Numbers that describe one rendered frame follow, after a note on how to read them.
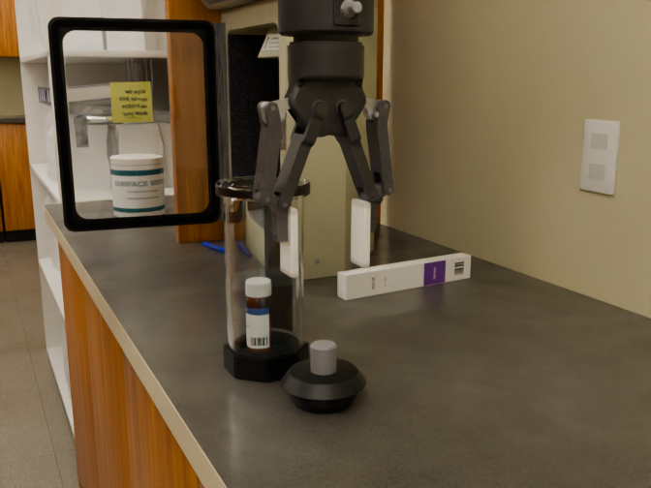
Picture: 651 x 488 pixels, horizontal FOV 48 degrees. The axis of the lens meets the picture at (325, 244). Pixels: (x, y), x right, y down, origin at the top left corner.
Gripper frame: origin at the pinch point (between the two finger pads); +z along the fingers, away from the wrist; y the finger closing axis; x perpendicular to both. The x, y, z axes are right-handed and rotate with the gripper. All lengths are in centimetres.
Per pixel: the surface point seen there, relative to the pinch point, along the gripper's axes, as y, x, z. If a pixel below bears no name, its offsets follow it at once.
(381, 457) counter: -0.7, -13.1, 17.4
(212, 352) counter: -6.7, 18.8, 17.5
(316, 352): -1.4, -0.7, 11.5
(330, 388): -1.3, -3.8, 14.3
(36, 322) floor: -7, 332, 113
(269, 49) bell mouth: 17, 56, -21
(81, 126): -12, 77, -8
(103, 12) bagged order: 11, 177, -36
